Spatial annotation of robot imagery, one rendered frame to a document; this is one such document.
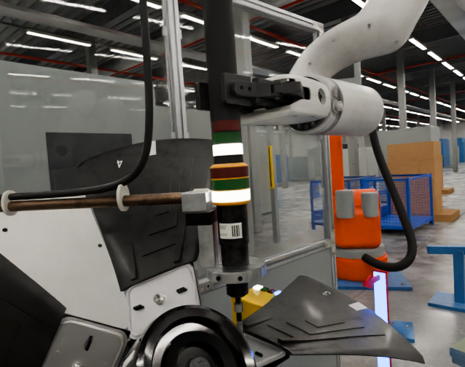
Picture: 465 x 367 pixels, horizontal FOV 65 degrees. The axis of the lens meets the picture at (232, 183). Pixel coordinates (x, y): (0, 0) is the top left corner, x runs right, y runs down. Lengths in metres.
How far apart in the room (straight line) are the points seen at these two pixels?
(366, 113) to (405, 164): 7.83
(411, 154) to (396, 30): 7.79
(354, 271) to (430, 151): 4.50
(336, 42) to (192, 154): 0.30
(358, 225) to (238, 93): 3.90
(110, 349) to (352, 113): 0.43
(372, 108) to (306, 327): 0.34
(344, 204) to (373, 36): 3.56
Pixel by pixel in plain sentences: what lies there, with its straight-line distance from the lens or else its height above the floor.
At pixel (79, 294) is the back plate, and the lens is 0.67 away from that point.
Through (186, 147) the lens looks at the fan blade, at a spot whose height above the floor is 1.43.
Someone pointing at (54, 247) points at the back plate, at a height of 1.28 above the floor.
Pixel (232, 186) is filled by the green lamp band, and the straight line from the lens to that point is 0.40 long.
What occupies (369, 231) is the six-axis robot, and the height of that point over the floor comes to 0.57.
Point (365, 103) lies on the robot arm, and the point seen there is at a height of 1.48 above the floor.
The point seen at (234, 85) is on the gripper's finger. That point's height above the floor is 1.48.
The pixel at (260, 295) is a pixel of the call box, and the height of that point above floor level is 1.07.
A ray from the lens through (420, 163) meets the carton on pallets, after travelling 8.37.
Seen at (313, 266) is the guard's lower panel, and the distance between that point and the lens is 1.80.
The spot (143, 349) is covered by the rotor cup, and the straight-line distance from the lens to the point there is 0.35.
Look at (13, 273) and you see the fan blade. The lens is 0.38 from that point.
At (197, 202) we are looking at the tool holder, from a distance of 0.41.
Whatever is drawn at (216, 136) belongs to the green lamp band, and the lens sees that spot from 0.41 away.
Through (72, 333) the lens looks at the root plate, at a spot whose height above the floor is 1.26.
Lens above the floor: 1.40
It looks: 3 degrees down
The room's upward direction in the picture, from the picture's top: 4 degrees counter-clockwise
